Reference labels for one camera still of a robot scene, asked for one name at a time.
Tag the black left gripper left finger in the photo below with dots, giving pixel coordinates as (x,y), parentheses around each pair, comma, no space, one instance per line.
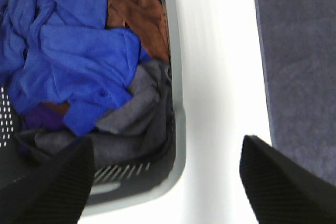
(55,192)

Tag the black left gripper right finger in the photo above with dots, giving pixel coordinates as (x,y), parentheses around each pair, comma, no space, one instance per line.
(279,190)

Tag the dark grey towel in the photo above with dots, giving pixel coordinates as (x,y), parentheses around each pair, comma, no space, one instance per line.
(297,42)

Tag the purple towel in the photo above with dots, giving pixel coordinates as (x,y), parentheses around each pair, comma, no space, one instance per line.
(45,116)

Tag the grey towel in basket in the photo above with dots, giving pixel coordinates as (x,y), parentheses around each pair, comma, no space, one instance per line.
(137,129)

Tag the blue towel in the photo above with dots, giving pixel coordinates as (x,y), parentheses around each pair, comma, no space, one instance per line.
(60,51)

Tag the brown towel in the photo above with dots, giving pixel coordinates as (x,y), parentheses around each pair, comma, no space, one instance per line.
(146,18)

